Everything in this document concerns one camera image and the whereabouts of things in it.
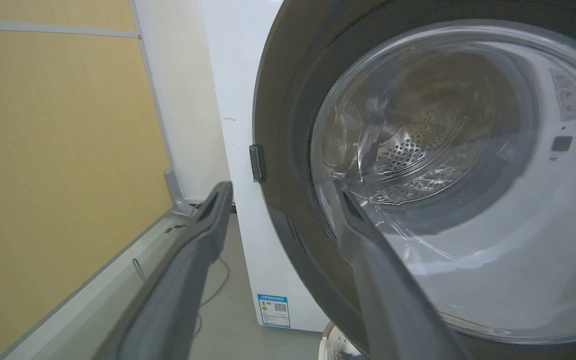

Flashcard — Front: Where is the grey wall baseboard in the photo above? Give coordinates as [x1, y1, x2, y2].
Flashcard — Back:
[0, 169, 204, 360]

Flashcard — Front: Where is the blue energy label sticker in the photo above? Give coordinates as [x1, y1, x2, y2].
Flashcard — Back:
[257, 294, 291, 329]

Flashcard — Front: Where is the round dark washing machine door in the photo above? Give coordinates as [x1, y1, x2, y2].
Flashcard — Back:
[251, 0, 576, 360]

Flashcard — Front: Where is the white washing machine body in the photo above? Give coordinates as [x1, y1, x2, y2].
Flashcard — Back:
[200, 0, 576, 333]

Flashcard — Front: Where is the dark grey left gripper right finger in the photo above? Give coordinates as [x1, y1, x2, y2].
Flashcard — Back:
[341, 190, 470, 360]

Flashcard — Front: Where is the white laundry basket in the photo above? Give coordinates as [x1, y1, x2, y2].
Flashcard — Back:
[318, 321, 364, 360]

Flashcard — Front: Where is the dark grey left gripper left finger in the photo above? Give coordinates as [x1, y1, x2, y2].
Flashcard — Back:
[91, 181, 234, 360]

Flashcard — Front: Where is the thin grey floor cable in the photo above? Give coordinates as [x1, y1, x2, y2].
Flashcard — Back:
[193, 256, 231, 338]

